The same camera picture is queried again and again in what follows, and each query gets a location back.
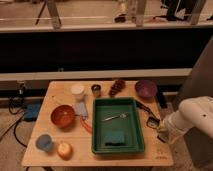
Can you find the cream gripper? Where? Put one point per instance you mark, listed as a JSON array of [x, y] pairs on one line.
[[169, 131]]

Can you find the blue cup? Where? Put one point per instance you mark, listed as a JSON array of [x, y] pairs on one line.
[[44, 142]]

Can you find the dark grape bunch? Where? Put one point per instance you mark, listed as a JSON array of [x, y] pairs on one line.
[[117, 87]]

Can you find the wooden folding table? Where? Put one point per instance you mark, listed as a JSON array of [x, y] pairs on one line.
[[156, 153]]

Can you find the grey rectangular eraser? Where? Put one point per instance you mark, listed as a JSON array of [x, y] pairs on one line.
[[162, 138]]

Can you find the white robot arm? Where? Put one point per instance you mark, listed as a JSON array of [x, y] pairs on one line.
[[192, 112]]

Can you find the blue sponge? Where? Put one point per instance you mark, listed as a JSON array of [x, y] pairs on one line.
[[114, 138]]

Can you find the red handled tool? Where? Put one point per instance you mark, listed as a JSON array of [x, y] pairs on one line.
[[84, 124]]

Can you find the red bowl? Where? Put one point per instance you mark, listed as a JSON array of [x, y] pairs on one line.
[[63, 116]]

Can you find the green plastic tray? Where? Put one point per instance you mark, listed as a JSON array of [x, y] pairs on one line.
[[131, 126]]

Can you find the purple bowl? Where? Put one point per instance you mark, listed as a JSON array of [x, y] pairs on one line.
[[145, 88]]

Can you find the silver fork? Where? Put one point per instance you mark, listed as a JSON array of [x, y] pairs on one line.
[[123, 115]]

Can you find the yellow red apple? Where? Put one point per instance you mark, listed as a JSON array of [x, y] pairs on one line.
[[64, 150]]

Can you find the grey folded cloth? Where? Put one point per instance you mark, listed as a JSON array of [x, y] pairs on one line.
[[81, 110]]

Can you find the white cup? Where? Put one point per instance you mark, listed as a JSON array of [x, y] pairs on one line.
[[77, 91]]

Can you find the blue power box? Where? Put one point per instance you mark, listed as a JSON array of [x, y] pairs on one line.
[[31, 112]]

